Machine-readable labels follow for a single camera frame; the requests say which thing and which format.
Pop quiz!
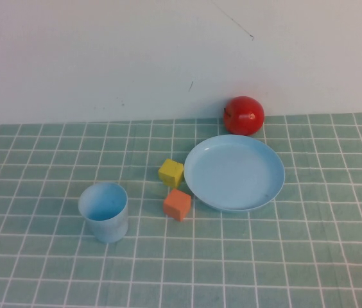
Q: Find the green checked tablecloth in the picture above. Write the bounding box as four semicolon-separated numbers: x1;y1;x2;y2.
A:
0;112;362;308

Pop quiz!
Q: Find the orange cube block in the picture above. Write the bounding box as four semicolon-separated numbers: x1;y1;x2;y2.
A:
163;188;192;223

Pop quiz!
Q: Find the light blue plastic cup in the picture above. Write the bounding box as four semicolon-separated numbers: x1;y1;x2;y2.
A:
78;182;129;244

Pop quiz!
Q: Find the red apple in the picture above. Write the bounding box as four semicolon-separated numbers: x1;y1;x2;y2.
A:
223;96;266;136

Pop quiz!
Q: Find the light blue round plate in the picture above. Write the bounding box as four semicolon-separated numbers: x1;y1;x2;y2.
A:
183;134;286;212

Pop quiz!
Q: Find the yellow cube block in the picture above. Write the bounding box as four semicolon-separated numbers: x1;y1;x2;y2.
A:
158;158;185;189

